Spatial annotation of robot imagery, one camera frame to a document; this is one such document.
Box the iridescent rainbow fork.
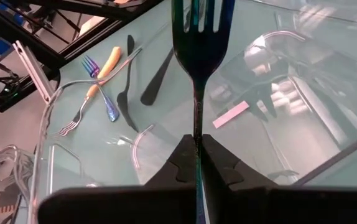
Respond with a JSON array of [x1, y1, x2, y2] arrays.
[[171, 0, 236, 224], [81, 55, 120, 123]]

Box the wooden handle fork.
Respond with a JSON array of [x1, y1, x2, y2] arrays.
[[55, 46, 123, 138]]

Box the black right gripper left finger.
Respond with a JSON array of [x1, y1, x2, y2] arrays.
[[37, 134, 197, 224]]

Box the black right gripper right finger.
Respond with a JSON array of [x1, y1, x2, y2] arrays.
[[201, 134, 357, 224]]

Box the black table frame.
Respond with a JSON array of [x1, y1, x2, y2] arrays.
[[0, 0, 165, 113]]

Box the green table mat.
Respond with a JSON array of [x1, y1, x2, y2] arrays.
[[35, 0, 357, 224]]

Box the blue object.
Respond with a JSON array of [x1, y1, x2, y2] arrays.
[[0, 1, 26, 57]]

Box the clear plastic bin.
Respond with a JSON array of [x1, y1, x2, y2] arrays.
[[29, 29, 357, 224]]

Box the silver metal bracket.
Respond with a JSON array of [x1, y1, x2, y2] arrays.
[[12, 40, 57, 105]]

